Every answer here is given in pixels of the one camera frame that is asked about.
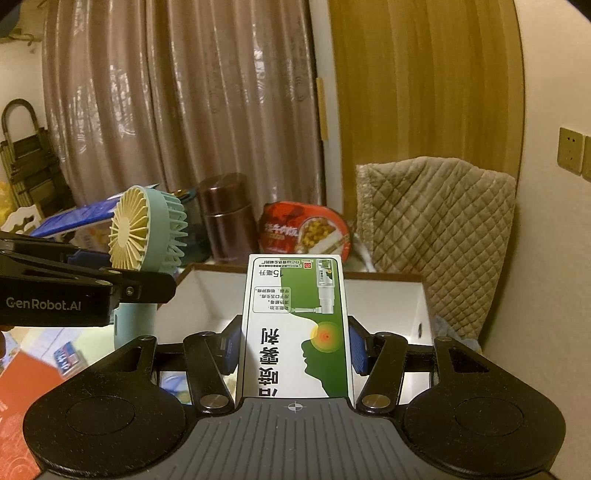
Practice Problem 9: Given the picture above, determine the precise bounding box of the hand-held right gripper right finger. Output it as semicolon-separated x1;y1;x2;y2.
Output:
346;316;514;415

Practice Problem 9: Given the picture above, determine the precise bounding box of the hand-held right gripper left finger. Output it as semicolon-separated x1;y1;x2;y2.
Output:
82;316;243;415

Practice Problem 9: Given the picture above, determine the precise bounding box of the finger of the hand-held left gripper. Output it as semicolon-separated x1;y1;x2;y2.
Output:
0;230;112;269
0;252;177;304

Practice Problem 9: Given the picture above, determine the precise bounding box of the teal handheld fan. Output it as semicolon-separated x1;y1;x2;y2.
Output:
108;185;189;350

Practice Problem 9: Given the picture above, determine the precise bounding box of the brown cardboard box white inside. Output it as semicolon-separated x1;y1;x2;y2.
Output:
154;263;437;408

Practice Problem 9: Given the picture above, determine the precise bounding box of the green medicine box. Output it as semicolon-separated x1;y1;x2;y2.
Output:
235;253;354;405

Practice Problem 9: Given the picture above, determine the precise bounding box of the blue milk carton box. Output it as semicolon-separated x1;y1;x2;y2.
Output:
30;193;123;253

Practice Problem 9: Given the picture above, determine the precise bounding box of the clear plastic box blue label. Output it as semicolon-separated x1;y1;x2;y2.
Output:
52;340;82;375

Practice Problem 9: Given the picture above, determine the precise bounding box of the white ornate chair back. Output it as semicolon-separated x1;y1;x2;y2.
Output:
0;205;42;234

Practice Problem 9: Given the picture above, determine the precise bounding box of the pale blue cloth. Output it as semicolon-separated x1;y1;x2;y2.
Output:
433;316;481;352

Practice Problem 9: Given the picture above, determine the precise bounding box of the folding hand cart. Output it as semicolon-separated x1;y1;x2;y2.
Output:
0;100;77;220

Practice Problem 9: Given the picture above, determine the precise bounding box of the brown metal thermos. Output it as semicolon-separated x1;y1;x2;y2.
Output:
198;172;257;267

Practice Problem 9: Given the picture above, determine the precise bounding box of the red instant noodle bowl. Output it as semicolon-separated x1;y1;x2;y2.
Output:
257;200;356;267

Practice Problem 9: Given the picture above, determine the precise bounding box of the beige quilted blanket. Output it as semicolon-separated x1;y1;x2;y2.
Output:
355;155;517;343

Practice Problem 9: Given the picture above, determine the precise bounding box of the brown pleated curtain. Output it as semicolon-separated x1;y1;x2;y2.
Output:
41;0;324;218

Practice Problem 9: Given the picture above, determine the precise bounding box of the wooden door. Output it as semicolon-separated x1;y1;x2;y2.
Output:
327;0;525;218

